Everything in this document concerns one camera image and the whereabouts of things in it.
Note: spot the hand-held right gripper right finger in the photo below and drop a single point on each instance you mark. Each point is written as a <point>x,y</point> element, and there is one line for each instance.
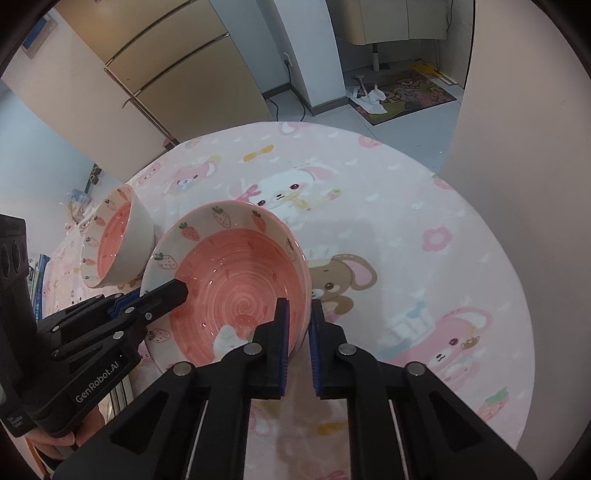
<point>315,355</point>

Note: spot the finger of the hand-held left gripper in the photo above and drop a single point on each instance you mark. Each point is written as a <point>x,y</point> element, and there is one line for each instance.
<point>122,305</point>
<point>161,297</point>

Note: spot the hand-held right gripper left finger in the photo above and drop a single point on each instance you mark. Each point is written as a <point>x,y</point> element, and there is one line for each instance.
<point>270,360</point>

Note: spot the small pink strawberry bowl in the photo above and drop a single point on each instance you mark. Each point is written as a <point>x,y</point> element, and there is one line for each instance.
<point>115,235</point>

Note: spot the wide pink strawberry bowl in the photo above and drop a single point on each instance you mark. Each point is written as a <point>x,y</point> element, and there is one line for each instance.
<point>240,277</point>

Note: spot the person's left hand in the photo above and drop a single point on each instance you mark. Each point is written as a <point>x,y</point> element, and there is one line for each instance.
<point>48,445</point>

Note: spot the blue book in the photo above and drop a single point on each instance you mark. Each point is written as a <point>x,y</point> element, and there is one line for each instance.
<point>39,277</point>

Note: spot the round table cartoon tablecloth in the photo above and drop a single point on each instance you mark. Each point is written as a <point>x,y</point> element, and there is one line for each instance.
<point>415,277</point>

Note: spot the beige refrigerator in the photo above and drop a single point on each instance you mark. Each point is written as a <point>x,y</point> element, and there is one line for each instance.
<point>184,78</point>

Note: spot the white cloth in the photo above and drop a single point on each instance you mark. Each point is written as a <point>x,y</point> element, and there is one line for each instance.
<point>371,99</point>

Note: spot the bear print floor mat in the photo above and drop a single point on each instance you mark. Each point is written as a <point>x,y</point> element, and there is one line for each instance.
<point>415,94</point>

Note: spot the yellow flat tool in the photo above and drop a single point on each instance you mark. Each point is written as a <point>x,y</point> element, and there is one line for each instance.
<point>427,69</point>

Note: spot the beige vanity cabinet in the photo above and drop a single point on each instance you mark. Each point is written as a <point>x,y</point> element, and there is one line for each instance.
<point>392,18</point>

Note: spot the low white wall outlet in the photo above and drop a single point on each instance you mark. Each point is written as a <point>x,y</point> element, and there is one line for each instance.
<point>287,60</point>

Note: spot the grey wall panel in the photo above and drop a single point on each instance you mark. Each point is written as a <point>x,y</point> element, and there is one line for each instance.
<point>39,37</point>

